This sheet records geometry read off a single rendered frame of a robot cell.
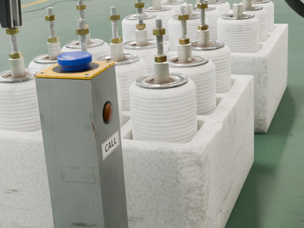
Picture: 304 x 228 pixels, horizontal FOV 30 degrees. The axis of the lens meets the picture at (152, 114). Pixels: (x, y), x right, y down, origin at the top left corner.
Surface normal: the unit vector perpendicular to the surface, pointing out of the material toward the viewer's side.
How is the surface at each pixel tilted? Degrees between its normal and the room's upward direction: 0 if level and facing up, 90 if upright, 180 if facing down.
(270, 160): 0
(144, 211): 90
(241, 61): 90
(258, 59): 90
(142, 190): 90
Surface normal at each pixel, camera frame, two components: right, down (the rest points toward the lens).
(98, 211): -0.33, 0.32
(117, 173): 0.94, 0.05
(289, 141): -0.06, -0.95
